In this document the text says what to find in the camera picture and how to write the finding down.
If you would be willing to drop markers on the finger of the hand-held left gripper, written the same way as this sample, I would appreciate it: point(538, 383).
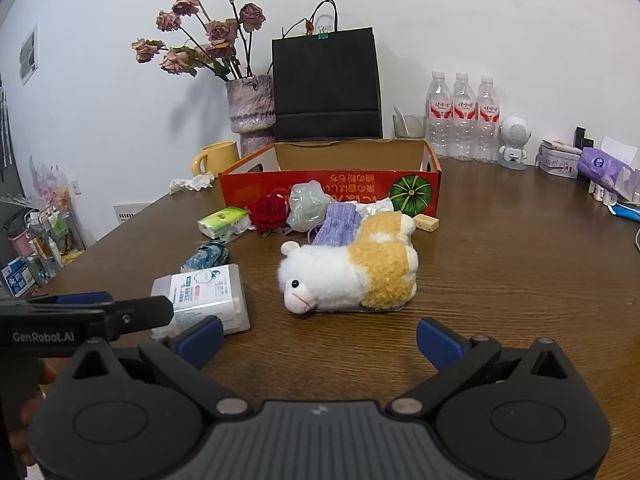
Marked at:
point(142, 312)
point(85, 298)

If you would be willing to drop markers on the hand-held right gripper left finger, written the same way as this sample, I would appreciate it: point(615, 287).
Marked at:
point(200, 340)

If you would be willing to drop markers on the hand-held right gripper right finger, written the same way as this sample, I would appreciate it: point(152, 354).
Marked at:
point(440, 342)

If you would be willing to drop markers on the clear cotton swab box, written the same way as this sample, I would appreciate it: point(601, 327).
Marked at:
point(210, 290)

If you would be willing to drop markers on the blue patterned tissue pack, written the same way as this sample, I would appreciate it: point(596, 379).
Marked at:
point(207, 255)

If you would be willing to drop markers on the white and yellow plush alpaca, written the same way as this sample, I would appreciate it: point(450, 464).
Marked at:
point(340, 275)

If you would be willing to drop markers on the small beige block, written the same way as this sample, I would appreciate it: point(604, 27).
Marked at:
point(426, 222)

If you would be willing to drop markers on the green tissue pack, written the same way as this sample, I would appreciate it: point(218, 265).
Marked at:
point(222, 220)

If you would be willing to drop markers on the red fluffy ball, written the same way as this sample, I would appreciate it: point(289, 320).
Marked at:
point(267, 212)

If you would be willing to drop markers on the red cardboard box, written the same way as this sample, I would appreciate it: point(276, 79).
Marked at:
point(250, 190)

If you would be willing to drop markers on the clear plastic bag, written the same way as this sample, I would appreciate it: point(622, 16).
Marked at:
point(307, 205)

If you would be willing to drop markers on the person's left hand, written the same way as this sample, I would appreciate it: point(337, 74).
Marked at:
point(21, 435)

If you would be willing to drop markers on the blue and white carton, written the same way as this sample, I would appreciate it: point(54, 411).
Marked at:
point(15, 277)

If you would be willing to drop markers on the cluttered storage rack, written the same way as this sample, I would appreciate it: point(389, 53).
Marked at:
point(45, 240)

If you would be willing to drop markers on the clear cellophane wrap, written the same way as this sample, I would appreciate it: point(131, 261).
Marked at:
point(47, 180)

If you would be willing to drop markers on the crumpled white tissue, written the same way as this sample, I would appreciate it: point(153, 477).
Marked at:
point(192, 183)

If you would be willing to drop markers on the white crumpled wrapper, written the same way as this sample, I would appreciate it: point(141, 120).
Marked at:
point(380, 206)

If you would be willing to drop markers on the yellow mug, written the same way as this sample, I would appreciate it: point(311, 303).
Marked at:
point(222, 157)

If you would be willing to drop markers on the glass cup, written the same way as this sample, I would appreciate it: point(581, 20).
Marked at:
point(410, 129)

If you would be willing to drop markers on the patterned tin box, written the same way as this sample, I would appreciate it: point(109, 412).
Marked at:
point(555, 160)

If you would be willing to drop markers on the clear water bottle red label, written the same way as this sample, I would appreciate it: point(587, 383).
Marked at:
point(464, 120)
point(488, 122)
point(439, 120)

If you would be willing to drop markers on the small white fan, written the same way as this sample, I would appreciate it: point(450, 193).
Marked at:
point(515, 132)

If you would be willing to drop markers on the blue flat packet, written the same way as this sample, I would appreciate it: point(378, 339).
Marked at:
point(627, 211)

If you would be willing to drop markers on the purple ceramic vase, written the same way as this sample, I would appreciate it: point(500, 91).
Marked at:
point(250, 110)

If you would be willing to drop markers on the white spoon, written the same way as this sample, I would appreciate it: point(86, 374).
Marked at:
point(399, 111)

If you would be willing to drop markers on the purple tissue pack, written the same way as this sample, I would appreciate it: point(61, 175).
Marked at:
point(600, 162)

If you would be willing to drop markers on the small black block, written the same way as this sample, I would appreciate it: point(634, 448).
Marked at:
point(582, 137)

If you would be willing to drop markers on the dried pink rose bouquet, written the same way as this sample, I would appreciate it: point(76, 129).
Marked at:
point(220, 32)

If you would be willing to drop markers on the wall picture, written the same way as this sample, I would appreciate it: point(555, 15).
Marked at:
point(28, 55)

